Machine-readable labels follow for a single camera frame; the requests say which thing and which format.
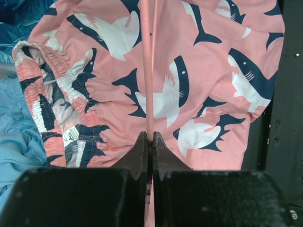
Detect white plastic laundry basket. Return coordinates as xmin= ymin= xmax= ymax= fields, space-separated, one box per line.
xmin=0 ymin=62 xmax=17 ymax=79

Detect pink shark print shorts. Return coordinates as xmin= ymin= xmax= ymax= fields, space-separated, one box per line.
xmin=13 ymin=0 xmax=285 ymax=170

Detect blue shark print shorts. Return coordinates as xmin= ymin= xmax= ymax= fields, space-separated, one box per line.
xmin=0 ymin=0 xmax=55 ymax=63

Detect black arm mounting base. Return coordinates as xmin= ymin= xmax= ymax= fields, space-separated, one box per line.
xmin=241 ymin=0 xmax=303 ymax=227

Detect light blue garment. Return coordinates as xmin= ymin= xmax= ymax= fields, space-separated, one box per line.
xmin=0 ymin=76 xmax=46 ymax=207

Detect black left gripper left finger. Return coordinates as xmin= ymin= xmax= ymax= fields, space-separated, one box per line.
xmin=0 ymin=132 xmax=148 ymax=227

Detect pink wire hanger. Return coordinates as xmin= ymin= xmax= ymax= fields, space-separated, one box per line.
xmin=140 ymin=0 xmax=155 ymax=227

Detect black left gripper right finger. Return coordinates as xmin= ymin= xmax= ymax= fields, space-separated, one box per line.
xmin=152 ymin=132 xmax=295 ymax=227

